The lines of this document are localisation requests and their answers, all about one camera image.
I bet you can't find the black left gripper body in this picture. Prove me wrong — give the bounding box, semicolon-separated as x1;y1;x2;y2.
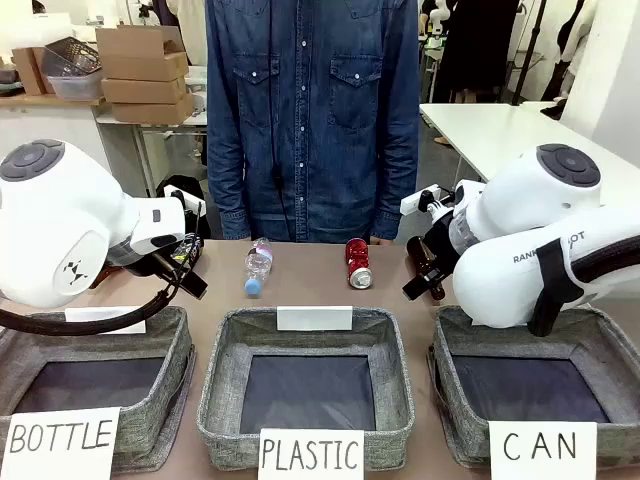
105;238;179;279

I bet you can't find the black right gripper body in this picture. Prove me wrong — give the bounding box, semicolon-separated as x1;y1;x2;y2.
423;219;459;281

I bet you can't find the brown glass bottle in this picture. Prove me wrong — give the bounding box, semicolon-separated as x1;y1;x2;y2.
406;236;447;302

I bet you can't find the red drink can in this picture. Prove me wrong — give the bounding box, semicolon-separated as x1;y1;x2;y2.
344;238;375;291

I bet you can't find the small plastic bottle blue cap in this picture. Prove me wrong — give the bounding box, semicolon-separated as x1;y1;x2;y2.
243;237;275;299

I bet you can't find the person's left forearm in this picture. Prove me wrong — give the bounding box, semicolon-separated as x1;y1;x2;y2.
370;124;420;241

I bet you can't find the person's right forearm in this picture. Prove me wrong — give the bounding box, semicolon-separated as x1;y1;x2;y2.
206;124;252;241

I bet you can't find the grey fabric basket bottle sign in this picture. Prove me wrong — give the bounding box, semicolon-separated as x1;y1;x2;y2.
0;305;197;475

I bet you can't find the grey fabric basket can sign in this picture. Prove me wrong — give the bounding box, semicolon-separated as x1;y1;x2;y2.
426;303;640;469

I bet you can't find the grey fabric basket plastic sign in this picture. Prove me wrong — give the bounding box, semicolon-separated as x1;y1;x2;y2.
196;305;417;472

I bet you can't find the paper sign CAN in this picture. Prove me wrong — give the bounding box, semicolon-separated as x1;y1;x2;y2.
488;420;599;480

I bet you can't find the black mesh basket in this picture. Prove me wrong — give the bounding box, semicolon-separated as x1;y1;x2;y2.
39;36;104;78

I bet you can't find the blank white card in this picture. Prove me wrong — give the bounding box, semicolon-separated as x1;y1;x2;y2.
275;305;354;333
63;306;148;336

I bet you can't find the black backpack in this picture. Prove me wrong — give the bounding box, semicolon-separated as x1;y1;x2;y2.
155;174;212;240

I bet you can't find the white background table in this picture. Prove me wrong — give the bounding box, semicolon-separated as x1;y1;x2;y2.
418;101;640;201

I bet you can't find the white desk under boxes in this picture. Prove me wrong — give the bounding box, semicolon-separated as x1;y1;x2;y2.
94;110;209;200

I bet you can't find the flat cardboard box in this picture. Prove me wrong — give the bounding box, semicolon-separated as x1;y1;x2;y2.
100;74;190;105
110;93;196;125

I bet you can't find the white cabinet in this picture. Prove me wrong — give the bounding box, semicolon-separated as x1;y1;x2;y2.
0;97;151;201

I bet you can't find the person in denim shirt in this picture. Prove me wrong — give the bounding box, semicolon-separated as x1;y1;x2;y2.
204;0;421;245

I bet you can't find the clear plastic bin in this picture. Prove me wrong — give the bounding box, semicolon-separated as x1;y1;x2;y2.
46;69;107;101

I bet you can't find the paper sign BOTTLE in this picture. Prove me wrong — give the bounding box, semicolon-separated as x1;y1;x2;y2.
0;406;122;480

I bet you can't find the paper sign PLASTIC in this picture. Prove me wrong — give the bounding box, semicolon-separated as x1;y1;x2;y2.
257;427;366;480

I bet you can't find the background person in black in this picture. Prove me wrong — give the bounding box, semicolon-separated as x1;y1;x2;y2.
433;0;519;105

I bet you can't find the open cardboard box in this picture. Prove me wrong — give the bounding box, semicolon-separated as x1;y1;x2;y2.
94;25;190;82

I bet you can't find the black tripod stand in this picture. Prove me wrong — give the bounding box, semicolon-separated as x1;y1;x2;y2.
509;0;551;106

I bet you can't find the small cardboard box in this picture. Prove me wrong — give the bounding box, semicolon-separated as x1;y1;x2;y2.
10;46;57;97

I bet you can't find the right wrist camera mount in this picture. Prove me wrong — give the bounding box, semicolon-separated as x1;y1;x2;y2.
399;184;457;217

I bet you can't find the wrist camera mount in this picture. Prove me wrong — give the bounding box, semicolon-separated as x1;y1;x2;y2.
399;184;457;217
163;184;188;212

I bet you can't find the black left arm cable sleeve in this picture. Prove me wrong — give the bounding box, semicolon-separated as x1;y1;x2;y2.
0;259;194;338

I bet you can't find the black arm cable sleeve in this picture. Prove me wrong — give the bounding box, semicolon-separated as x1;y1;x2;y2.
0;259;194;338
568;234;640;287

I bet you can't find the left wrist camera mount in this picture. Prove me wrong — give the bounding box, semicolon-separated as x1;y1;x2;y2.
163;184;188;212

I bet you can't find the black strap on right arm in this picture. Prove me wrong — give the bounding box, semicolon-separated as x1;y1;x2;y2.
528;238;577;338

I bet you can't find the black right arm cable sleeve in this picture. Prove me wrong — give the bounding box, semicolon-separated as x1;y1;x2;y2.
568;234;640;287

